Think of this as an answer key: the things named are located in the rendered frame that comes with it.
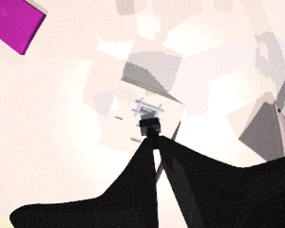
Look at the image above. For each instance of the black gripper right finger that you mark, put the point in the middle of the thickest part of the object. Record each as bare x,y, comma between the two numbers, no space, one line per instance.
214,194

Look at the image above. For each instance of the magenta flat rectangular slab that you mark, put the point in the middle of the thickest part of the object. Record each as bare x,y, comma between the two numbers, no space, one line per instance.
19,21

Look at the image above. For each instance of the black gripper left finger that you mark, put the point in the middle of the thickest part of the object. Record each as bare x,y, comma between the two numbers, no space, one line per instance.
130,202

